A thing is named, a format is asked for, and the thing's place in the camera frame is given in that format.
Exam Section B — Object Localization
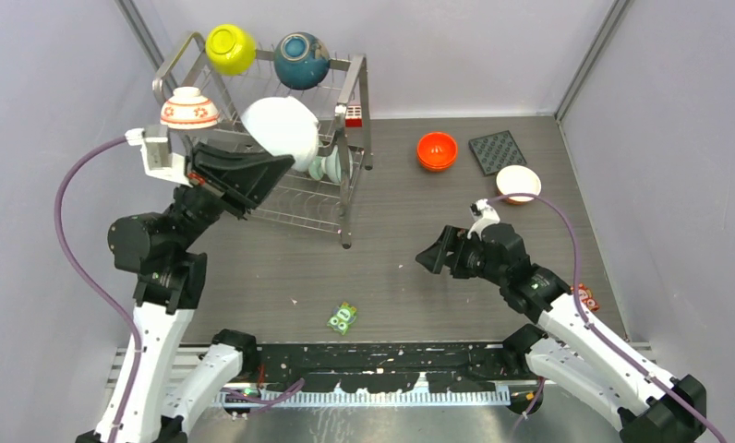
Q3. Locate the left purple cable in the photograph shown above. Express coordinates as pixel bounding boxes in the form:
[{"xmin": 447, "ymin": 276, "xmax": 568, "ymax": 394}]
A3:
[{"xmin": 54, "ymin": 137, "xmax": 307, "ymax": 443}]

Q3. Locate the orange bowl white inside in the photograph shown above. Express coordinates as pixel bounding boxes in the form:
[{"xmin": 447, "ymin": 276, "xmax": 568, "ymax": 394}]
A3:
[{"xmin": 496, "ymin": 165, "xmax": 542, "ymax": 205}]

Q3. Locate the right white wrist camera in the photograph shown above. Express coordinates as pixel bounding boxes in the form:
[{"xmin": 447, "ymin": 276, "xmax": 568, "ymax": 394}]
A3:
[{"xmin": 467, "ymin": 198, "xmax": 500, "ymax": 239}]

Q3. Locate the orange plastic bowl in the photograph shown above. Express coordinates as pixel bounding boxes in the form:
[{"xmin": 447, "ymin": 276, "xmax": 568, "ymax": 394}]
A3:
[
  {"xmin": 416, "ymin": 132, "xmax": 459, "ymax": 164},
  {"xmin": 418, "ymin": 160, "xmax": 455, "ymax": 173}
]

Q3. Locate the white bowl red pattern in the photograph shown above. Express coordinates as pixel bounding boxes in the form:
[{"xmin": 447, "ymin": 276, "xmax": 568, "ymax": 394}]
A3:
[{"xmin": 160, "ymin": 87, "xmax": 220, "ymax": 130}]

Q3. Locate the yellow bowl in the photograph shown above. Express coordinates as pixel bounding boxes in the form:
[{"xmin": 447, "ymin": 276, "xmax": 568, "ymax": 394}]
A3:
[{"xmin": 205, "ymin": 24, "xmax": 257, "ymax": 77}]

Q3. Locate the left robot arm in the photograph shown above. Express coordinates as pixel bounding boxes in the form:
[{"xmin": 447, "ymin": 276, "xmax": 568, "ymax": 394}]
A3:
[{"xmin": 79, "ymin": 143, "xmax": 295, "ymax": 442}]

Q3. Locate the pale green ceramic bowl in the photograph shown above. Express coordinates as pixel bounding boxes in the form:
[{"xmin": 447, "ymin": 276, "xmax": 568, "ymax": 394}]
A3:
[{"xmin": 307, "ymin": 156, "xmax": 326, "ymax": 181}]

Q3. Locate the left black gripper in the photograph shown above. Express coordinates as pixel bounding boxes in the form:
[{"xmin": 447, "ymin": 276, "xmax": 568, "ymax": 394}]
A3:
[{"xmin": 167, "ymin": 138, "xmax": 295, "ymax": 250}]

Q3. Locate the dark blue ceramic bowl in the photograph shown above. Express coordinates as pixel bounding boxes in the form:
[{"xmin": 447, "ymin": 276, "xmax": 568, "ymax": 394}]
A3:
[{"xmin": 273, "ymin": 31, "xmax": 331, "ymax": 90}]

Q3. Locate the plain white bowl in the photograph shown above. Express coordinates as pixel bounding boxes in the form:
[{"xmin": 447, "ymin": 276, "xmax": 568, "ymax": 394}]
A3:
[{"xmin": 240, "ymin": 96, "xmax": 319, "ymax": 172}]

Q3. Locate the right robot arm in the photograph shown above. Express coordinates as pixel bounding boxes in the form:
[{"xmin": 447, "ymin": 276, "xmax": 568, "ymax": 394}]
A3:
[{"xmin": 416, "ymin": 222, "xmax": 706, "ymax": 442}]

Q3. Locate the red white toy block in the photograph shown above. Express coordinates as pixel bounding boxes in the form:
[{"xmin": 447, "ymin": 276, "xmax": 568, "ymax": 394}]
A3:
[{"xmin": 344, "ymin": 104, "xmax": 363, "ymax": 128}]

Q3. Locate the dark grey studded baseplate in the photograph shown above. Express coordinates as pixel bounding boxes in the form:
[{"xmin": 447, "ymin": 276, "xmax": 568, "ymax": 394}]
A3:
[{"xmin": 468, "ymin": 130, "xmax": 527, "ymax": 175}]

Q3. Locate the metal two-tier dish rack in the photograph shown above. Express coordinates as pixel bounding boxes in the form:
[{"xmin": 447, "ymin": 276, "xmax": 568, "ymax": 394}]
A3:
[{"xmin": 152, "ymin": 31, "xmax": 373, "ymax": 249}]

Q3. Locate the green owl puzzle piece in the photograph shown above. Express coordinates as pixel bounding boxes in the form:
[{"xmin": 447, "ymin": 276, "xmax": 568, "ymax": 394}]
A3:
[{"xmin": 327, "ymin": 302, "xmax": 357, "ymax": 335}]

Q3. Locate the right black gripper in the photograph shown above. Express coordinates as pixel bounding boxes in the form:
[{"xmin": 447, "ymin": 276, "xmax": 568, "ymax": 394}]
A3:
[{"xmin": 416, "ymin": 223, "xmax": 507, "ymax": 286}]

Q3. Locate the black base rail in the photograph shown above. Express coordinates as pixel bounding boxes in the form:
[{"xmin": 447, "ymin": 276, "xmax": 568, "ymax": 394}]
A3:
[{"xmin": 232, "ymin": 341, "xmax": 536, "ymax": 393}]

